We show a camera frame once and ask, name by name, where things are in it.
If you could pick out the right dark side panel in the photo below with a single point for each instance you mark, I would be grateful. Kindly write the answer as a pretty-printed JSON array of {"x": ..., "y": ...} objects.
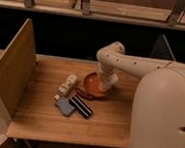
[{"x": 162, "y": 49}]

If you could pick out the blue grey flat object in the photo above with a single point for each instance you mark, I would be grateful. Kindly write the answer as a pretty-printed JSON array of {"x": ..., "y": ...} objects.
[{"x": 64, "y": 105}]

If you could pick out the wooden back shelf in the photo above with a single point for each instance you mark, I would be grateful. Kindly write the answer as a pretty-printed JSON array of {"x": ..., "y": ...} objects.
[{"x": 169, "y": 14}]

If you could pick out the cream toy block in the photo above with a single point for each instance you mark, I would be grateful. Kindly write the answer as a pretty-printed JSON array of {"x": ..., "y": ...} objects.
[{"x": 65, "y": 88}]

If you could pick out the black rectangular bar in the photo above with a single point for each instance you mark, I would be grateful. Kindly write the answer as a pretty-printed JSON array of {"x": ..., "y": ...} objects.
[{"x": 83, "y": 109}]

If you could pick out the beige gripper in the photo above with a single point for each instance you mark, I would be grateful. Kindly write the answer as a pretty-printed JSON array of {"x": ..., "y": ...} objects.
[{"x": 107, "y": 81}]

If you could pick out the left wooden side panel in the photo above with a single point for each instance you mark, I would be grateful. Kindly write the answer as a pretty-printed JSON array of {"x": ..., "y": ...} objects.
[{"x": 17, "y": 64}]

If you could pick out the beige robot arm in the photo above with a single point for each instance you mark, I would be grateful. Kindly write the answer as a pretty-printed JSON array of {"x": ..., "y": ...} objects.
[{"x": 158, "y": 112}]

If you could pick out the orange ceramic cup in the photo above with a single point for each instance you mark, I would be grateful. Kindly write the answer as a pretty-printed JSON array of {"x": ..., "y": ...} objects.
[{"x": 91, "y": 85}]

